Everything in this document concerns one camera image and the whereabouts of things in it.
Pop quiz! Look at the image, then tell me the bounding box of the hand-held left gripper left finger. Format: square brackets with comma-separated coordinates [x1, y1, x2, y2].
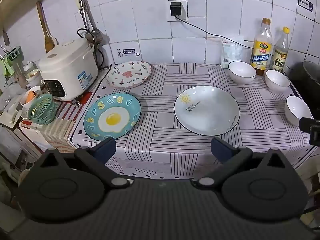
[40, 137, 130, 189]

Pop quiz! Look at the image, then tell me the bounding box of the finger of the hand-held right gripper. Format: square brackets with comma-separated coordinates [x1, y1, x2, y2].
[299, 117, 320, 145]

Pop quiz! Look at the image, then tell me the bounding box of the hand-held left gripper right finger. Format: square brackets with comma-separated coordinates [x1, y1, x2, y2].
[192, 137, 288, 189]

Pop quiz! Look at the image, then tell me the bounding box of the white ribbed bowl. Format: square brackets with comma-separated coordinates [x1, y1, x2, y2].
[228, 61, 257, 85]
[284, 95, 312, 126]
[265, 69, 290, 93]

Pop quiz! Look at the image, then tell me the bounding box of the blue fried egg plate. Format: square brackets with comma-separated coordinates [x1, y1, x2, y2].
[83, 93, 142, 142]

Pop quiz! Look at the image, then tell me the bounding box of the white sun print plate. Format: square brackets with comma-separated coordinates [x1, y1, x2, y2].
[174, 85, 240, 136]

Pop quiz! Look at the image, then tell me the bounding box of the pink patterned plate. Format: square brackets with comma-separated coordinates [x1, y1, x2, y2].
[106, 61, 152, 89]

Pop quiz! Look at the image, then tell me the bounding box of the black cooking pot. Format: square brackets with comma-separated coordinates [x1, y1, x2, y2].
[287, 60, 320, 118]

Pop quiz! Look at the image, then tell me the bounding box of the red striped cloth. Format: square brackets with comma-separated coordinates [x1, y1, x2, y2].
[20, 92, 93, 153]

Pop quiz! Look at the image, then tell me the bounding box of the green plastic basket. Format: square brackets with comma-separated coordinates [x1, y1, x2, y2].
[27, 94, 56, 125]

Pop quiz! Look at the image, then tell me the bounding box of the clear vinegar bottle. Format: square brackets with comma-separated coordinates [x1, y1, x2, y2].
[270, 27, 290, 74]

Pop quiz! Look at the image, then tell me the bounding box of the striped tablecloth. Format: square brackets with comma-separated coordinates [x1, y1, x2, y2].
[71, 62, 316, 179]

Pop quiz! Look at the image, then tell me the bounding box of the white rice cooker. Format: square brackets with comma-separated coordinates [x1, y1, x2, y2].
[38, 38, 99, 102]

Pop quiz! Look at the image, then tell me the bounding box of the white cup with orange item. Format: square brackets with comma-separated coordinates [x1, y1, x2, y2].
[20, 85, 42, 111]

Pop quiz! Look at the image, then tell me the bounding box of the yellow label cooking wine bottle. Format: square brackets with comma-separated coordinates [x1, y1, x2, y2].
[250, 18, 272, 76]

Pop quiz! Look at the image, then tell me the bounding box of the white seasoning bag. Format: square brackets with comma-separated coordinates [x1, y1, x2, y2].
[220, 36, 244, 68]

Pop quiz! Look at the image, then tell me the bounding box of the white plastic jar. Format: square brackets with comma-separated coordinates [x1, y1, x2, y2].
[22, 61, 40, 83]

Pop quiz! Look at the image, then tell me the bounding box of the hanging metal ladle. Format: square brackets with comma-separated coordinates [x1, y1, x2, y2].
[81, 0, 104, 43]

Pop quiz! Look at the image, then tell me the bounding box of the wooden spatula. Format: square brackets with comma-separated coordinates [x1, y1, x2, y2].
[36, 1, 58, 53]

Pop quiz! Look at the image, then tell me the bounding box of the green hanging clip rack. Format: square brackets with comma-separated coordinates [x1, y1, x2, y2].
[1, 45, 23, 77]

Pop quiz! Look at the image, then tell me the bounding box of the black power adapter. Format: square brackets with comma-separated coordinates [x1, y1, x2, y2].
[170, 2, 185, 17]

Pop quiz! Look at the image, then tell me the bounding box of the black rice cooker cable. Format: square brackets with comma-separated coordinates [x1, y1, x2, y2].
[77, 28, 105, 70]

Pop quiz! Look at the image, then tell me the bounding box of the small wall sticker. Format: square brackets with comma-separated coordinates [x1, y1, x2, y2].
[116, 48, 140, 58]

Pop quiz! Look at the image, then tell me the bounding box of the black adapter cable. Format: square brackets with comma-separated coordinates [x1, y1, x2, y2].
[175, 15, 254, 49]

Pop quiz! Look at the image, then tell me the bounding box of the square wall sticker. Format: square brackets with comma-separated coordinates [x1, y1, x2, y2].
[298, 0, 315, 12]

